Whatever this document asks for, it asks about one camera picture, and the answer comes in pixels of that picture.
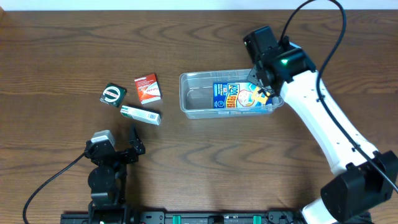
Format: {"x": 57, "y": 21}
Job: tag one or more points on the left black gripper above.
{"x": 137, "y": 149}

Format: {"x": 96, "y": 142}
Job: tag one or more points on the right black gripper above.
{"x": 261, "y": 78}

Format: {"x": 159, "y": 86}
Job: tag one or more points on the yellow medicine box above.
{"x": 260, "y": 96}

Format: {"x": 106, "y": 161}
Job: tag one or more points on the blue Kool Fever box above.
{"x": 234, "y": 95}

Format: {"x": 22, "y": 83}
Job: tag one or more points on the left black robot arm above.
{"x": 108, "y": 181}

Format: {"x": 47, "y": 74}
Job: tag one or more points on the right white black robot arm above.
{"x": 364, "y": 177}

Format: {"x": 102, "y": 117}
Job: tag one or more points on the clear plastic container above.
{"x": 196, "y": 95}

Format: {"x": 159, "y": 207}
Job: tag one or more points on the white green Panadol box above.
{"x": 141, "y": 115}

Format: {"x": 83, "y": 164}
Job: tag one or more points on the green round-logo box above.
{"x": 113, "y": 95}

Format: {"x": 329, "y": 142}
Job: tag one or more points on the red medicine box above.
{"x": 148, "y": 89}

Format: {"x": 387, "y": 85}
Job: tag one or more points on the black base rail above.
{"x": 159, "y": 217}

